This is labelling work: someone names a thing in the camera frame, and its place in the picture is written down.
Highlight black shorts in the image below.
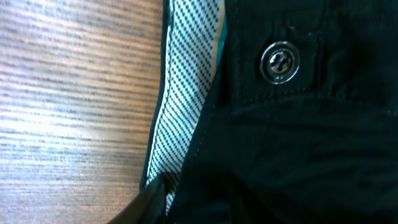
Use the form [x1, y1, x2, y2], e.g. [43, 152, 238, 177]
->
[142, 0, 397, 223]

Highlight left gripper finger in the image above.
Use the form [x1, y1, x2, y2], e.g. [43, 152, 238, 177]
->
[108, 174, 166, 224]

